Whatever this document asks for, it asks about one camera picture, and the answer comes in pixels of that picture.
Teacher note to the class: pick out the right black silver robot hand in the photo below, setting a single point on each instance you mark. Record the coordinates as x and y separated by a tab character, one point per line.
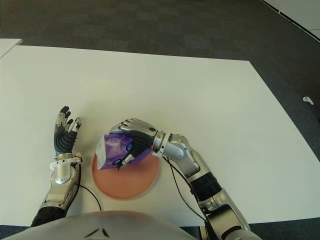
140	135

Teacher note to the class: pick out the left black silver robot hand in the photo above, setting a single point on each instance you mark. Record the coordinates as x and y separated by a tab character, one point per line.
63	140

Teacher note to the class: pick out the purple tissue paper pack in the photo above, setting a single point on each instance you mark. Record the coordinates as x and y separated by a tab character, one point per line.
112	150

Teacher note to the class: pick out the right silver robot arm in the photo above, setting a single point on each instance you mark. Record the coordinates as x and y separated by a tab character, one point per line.
197	170

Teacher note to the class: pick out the pink round plate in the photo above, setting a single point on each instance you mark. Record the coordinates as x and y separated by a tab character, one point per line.
125	182

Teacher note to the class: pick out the silver robot torso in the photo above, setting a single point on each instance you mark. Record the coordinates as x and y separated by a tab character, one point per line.
112	225

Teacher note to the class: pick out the white side table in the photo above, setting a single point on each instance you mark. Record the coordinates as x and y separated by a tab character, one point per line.
7	46

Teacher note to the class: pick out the white handheld controller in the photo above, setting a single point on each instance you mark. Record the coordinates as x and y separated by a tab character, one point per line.
308	100

